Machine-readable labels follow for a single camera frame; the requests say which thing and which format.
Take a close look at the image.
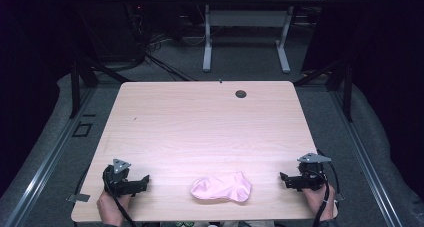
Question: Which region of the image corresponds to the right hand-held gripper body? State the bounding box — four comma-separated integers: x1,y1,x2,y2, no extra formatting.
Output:
289,152,333,192

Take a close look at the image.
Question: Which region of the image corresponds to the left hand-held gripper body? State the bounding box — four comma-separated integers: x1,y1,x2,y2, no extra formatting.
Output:
102,158,142,198

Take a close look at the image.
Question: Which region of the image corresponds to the pink cloth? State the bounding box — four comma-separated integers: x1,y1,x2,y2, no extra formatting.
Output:
190,171,253,203

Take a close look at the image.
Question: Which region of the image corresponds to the person's right hand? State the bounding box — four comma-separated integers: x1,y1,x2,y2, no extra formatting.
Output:
301,182,338,222

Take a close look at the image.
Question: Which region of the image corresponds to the person's left hand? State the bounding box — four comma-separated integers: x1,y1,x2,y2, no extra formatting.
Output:
96,190,133,227

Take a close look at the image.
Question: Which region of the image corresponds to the desk with white legs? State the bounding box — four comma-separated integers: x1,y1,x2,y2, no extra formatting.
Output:
183,0,330,74

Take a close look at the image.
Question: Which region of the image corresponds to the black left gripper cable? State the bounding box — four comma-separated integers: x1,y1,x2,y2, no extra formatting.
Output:
102,168,138,227

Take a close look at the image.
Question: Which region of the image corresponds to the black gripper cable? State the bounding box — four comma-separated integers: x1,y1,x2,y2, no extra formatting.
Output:
311,149,342,227
102,168,138,227

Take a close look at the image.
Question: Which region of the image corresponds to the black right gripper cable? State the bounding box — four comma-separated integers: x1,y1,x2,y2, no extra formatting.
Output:
311,149,342,227

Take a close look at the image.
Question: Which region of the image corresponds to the grey metal bracket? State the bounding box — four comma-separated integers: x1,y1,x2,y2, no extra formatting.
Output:
66,193,91,203

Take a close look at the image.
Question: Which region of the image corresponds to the aluminium floor rail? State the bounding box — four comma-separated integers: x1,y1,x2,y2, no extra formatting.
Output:
328,86,405,227
1,86,98,227

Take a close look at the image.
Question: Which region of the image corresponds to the black metal frame stand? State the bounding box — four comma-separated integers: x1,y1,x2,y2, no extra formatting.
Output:
68,50,133,120
293,58,355,123

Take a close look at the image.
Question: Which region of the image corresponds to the bundle of floor cables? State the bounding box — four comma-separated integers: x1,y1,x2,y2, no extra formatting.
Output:
134,31,206,82

